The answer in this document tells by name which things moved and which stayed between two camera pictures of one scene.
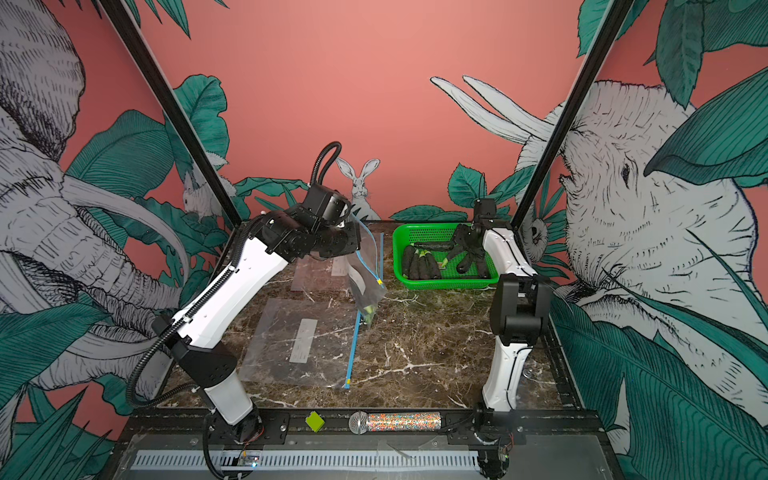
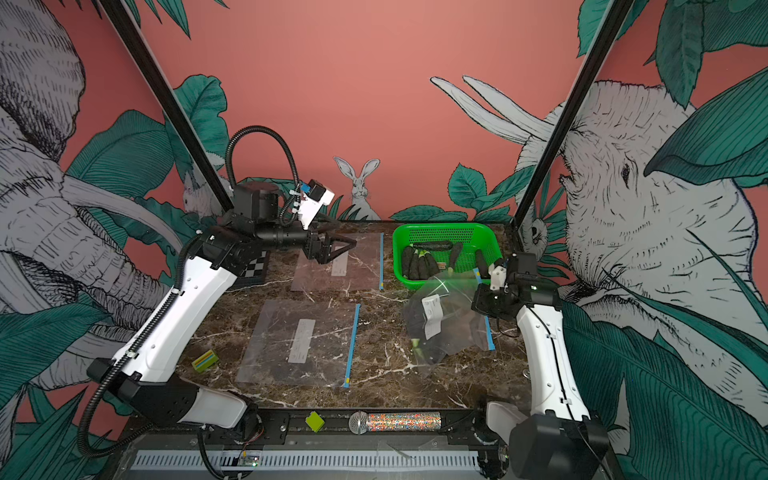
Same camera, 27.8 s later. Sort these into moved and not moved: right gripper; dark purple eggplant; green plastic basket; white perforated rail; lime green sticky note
Moved: dark purple eggplant; right gripper
Not moved: lime green sticky note; green plastic basket; white perforated rail
